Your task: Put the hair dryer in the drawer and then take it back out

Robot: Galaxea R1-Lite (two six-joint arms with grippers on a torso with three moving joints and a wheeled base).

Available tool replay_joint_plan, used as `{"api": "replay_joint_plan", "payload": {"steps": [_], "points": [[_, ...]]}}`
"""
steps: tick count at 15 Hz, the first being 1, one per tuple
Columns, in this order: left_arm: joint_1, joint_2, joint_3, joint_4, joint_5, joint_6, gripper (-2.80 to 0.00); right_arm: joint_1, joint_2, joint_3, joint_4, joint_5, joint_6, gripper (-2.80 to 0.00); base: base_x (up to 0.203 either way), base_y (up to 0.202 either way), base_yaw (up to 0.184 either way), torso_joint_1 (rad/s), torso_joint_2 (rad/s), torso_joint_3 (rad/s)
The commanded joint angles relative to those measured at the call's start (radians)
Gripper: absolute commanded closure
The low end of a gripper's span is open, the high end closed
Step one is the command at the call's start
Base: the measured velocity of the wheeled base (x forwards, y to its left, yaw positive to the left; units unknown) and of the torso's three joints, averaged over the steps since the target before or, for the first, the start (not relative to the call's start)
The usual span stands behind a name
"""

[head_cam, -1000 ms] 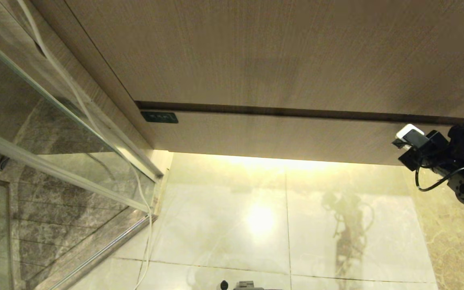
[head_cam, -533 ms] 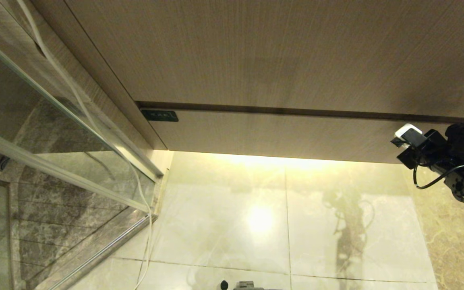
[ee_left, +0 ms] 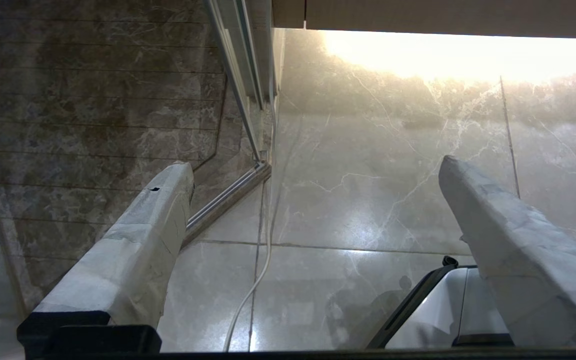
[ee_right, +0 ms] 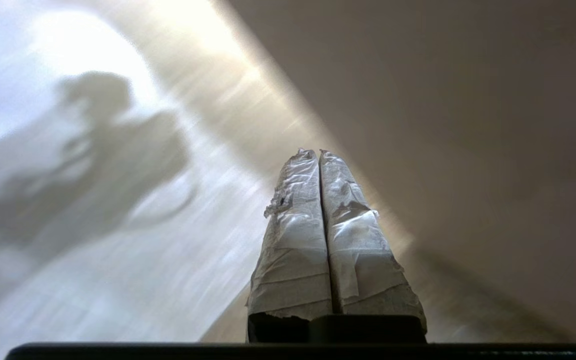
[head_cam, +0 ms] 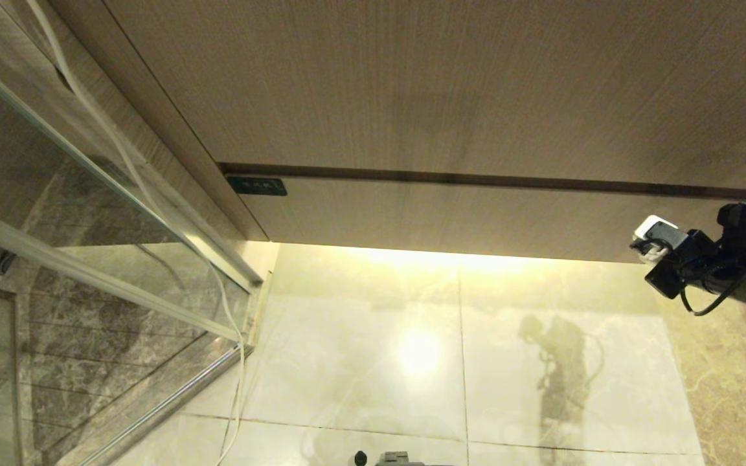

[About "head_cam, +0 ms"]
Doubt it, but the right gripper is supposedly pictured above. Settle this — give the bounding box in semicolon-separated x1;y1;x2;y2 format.
644;249;738;300

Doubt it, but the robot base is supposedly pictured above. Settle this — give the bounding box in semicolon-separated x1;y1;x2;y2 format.
352;450;427;466

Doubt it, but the narrow wooden drawer front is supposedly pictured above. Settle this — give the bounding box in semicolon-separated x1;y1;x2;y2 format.
236;173;746;264

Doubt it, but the wooden vanity cabinet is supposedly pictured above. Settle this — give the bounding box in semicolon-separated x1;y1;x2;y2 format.
0;0;746;264

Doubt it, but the small dark green label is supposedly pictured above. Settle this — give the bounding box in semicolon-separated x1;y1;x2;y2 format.
227;175;288;197

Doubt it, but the glass shower door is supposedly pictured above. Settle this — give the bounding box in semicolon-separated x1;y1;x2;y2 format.
0;44;265;466

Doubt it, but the black cable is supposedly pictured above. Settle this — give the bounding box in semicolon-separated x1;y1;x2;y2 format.
679;258;746;318

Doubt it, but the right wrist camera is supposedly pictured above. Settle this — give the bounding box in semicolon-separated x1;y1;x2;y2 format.
630;214;714;264

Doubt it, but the white cord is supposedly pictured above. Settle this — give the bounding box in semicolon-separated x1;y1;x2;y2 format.
23;0;248;466

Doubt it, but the metal door handle bar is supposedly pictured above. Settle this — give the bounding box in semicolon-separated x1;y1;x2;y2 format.
0;198;244;342

